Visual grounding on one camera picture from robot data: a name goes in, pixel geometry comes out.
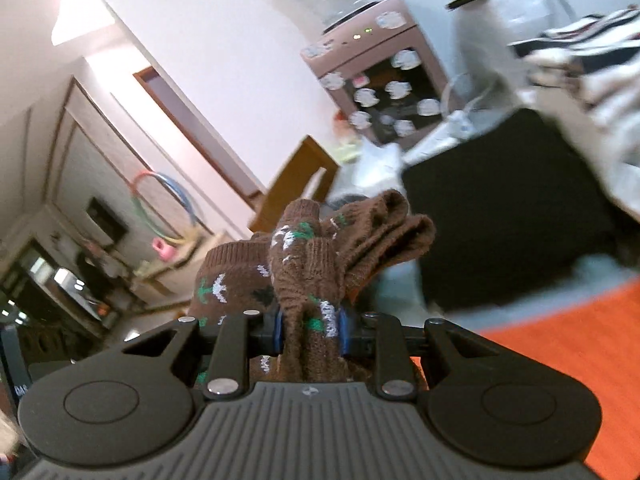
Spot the brown patterned knit sweater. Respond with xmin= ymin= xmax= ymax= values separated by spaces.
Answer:
xmin=188 ymin=190 xmax=436 ymax=382

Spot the wooden chair far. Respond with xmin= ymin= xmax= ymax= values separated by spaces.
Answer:
xmin=248 ymin=136 xmax=340 ymax=233

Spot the pink water dispenser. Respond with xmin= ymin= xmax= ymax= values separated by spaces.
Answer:
xmin=302 ymin=0 xmax=449 ymax=151

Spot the colourful hula hoop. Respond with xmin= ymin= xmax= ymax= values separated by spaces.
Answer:
xmin=129 ymin=169 xmax=201 ymax=246

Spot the orange floral table mat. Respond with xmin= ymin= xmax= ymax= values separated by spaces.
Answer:
xmin=409 ymin=278 xmax=640 ymax=480

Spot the black folded garment left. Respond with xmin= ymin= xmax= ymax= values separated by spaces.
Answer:
xmin=401 ymin=108 xmax=639 ymax=310

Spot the white striped garment pile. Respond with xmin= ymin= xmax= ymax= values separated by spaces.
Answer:
xmin=510 ymin=6 xmax=639 ymax=217

